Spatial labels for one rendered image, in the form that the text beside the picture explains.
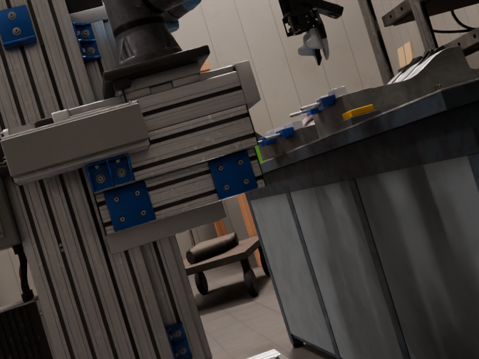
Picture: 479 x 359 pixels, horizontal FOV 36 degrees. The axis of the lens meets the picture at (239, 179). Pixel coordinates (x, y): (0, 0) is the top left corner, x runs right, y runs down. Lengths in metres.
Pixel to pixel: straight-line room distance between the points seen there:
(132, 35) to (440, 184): 0.71
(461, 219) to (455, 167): 0.11
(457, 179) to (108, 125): 0.68
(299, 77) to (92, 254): 7.15
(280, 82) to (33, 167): 7.34
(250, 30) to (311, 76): 0.88
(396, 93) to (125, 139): 0.86
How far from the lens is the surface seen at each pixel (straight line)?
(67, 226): 1.71
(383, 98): 1.99
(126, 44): 1.59
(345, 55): 8.94
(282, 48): 8.74
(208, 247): 5.23
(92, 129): 1.41
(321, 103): 2.00
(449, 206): 1.56
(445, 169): 1.52
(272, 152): 2.36
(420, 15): 3.10
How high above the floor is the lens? 0.74
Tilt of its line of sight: 1 degrees up
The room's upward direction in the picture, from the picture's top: 17 degrees counter-clockwise
